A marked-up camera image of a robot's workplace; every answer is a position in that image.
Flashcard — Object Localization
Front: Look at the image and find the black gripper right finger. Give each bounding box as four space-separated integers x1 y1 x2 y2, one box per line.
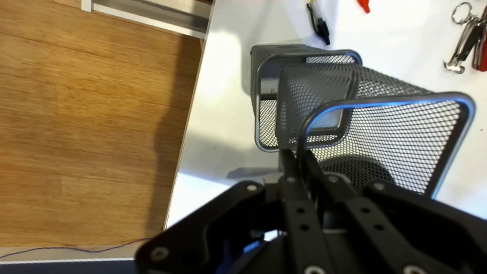
303 151 487 274

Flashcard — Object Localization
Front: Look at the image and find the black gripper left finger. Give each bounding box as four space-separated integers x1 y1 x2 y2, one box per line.
136 148 334 274

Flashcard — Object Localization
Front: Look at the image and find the black pen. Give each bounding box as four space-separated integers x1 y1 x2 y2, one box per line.
305 0 334 47

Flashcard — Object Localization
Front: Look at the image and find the grey metal multitool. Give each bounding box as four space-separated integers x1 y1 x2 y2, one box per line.
443 14 484 76

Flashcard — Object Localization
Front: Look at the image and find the red pocket knife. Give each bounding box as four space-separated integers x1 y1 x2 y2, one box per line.
470 18 487 73

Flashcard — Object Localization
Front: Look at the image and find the metal key ring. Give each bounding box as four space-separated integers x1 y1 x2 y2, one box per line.
451 0 480 28

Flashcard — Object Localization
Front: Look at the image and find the thin floor wire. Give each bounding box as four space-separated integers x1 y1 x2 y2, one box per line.
0 236 151 262

